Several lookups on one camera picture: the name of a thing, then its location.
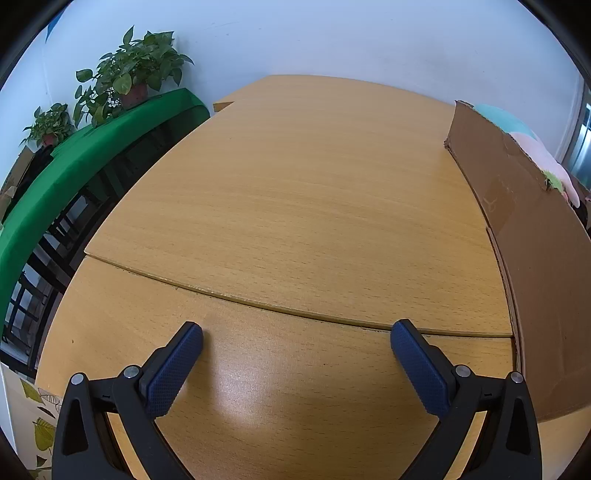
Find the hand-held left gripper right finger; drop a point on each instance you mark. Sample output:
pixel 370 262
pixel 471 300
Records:
pixel 418 369

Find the small brown carton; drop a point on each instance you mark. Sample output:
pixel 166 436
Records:
pixel 18 168

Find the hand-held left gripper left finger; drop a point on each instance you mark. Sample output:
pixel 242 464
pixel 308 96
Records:
pixel 178 369

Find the teal and pink plush toy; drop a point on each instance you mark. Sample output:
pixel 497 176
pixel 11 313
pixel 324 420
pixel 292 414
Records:
pixel 501 117

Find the small potted green plant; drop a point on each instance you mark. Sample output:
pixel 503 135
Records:
pixel 51 122

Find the leaf print white board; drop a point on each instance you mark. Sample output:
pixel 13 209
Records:
pixel 41 429

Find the large cardboard box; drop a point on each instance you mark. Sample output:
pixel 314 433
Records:
pixel 531 240

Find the wooden desk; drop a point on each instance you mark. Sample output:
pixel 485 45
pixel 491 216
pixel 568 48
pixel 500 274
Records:
pixel 286 207

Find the glass door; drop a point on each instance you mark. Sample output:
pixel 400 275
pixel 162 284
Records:
pixel 579 138

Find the large potted green plant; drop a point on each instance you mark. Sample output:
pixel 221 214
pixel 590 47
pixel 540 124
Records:
pixel 138 60

